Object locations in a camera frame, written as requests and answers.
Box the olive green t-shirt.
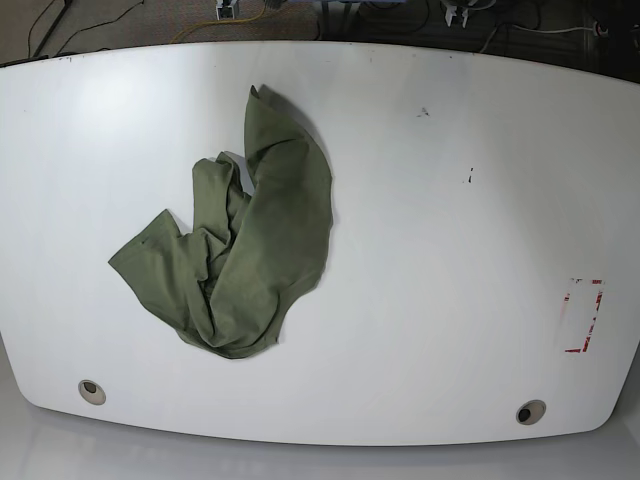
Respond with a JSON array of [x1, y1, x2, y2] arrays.
[[110, 86, 333, 360]]

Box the red tape rectangle marking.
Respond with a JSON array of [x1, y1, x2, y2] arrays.
[[557, 278, 605, 354]]

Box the yellow cable on floor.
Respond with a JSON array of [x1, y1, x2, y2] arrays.
[[171, 4, 268, 45]]

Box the right table cable grommet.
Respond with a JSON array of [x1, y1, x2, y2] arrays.
[[516, 399, 546, 426]]

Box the table cable grommet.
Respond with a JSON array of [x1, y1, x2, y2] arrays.
[[516, 399, 546, 426], [78, 380, 106, 406]]

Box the left table cable grommet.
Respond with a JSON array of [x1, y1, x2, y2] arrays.
[[78, 380, 106, 406]]

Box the white cable on floor right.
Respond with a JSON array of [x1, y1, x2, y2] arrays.
[[482, 20, 596, 54]]

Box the black cables on floor left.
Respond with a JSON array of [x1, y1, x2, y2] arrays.
[[27, 0, 146, 57]]

